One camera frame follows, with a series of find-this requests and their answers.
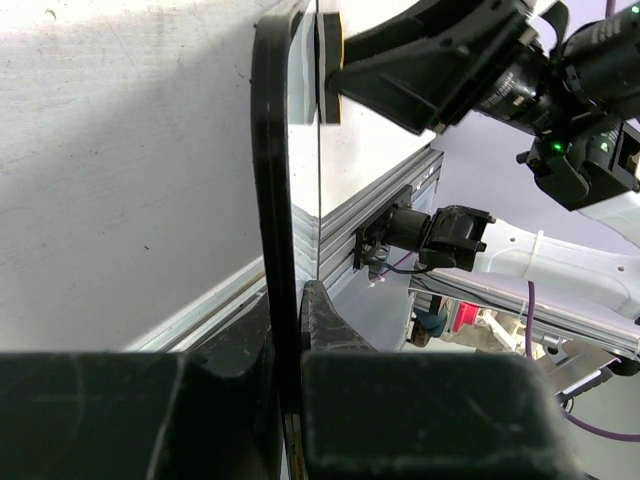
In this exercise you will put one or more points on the small black-framed whiteboard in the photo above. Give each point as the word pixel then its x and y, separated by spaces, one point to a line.
pixel 269 132

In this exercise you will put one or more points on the yellow black whiteboard eraser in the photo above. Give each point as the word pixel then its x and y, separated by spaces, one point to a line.
pixel 329 60

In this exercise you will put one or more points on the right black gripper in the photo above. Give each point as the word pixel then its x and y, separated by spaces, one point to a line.
pixel 574 99

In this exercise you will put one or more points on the aluminium table frame rail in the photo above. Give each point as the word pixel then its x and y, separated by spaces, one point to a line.
pixel 329 244

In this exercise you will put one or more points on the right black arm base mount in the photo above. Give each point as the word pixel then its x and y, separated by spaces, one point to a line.
pixel 372 231

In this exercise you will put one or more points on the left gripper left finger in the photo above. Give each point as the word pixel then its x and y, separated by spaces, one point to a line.
pixel 212 413

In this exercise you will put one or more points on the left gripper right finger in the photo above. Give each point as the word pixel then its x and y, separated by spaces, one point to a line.
pixel 377 415

